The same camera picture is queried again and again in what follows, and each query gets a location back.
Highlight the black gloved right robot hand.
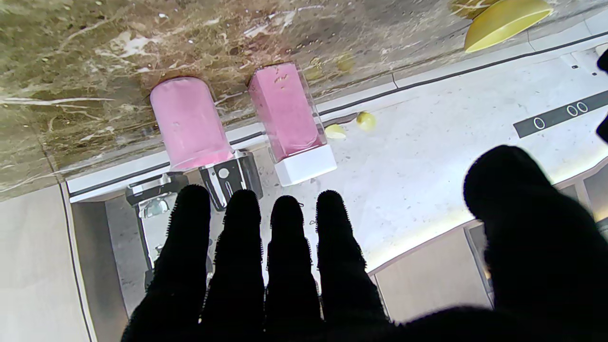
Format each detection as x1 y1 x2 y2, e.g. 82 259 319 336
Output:
121 145 608 342

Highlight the pink plastic measuring cup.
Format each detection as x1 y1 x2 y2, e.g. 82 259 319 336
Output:
150 76 234 171

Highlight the pink container with white lid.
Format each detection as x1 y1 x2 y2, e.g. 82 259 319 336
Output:
247 62 338 187

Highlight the white base cabinet row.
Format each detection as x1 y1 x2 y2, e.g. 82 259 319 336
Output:
66 10 608 204

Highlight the yellow plastic bowl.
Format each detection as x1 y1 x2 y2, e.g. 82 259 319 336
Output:
451 0 554 53

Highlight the black wall control panel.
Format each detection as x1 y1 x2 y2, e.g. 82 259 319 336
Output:
513 90 608 139

